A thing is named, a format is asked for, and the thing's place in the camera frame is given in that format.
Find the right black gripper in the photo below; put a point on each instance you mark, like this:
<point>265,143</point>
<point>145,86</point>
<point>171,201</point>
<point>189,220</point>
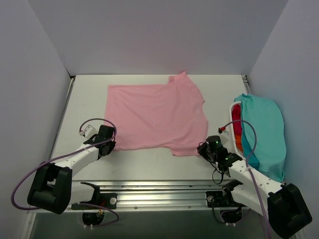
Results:
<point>204,150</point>

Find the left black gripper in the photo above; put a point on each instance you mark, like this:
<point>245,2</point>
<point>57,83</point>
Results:
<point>106,147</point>

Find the pink t shirt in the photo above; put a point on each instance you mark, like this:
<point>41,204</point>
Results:
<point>158,115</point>

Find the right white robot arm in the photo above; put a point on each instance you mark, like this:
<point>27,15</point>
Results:
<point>282,205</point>

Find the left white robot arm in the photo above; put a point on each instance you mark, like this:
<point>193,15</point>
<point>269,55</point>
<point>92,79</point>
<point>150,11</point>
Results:
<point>52,188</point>

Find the white laundry basket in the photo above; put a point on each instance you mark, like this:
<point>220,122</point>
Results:
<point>236,149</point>

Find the orange garment in basket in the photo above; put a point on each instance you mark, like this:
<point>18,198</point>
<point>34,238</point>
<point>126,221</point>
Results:
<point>238,142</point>

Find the red garment in basket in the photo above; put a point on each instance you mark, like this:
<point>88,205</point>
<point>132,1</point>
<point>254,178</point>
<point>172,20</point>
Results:
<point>236,115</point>

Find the teal t shirt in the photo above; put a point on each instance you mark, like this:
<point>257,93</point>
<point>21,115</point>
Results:
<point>266,118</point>

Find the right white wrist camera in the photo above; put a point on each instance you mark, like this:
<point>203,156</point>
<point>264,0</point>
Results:
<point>224,135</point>

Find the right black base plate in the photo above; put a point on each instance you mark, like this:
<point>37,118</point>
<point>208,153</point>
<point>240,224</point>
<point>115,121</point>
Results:
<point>216,199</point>

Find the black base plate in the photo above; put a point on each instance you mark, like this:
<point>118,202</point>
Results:
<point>108,200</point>
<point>216,199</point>

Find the aluminium mounting rail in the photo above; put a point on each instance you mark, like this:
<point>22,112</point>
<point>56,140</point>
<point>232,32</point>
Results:
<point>150,194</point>

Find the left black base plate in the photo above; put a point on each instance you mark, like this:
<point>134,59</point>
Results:
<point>108,200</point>

